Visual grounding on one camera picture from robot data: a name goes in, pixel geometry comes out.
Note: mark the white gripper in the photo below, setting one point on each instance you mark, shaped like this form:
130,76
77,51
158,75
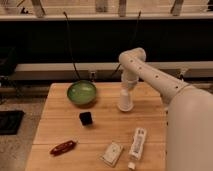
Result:
128,81

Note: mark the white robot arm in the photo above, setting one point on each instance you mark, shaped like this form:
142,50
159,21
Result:
189,137

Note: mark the black eraser block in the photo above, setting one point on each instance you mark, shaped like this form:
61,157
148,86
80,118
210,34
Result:
86,118

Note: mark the green bowl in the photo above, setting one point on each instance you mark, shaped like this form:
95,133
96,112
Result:
82,92

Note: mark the white toothpaste tube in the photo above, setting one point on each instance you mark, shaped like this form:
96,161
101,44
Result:
136,148

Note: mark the red pocket knife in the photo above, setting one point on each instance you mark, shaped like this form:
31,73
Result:
63,148

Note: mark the black floor mat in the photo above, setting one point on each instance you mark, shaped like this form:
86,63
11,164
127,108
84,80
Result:
10,121

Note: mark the wall power outlet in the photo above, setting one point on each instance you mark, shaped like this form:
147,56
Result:
92,75

